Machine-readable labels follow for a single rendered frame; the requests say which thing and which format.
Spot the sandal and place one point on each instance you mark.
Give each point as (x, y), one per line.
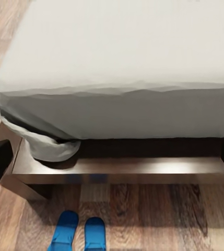
(95, 235)
(65, 231)

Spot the bed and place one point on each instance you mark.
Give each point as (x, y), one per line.
(114, 92)

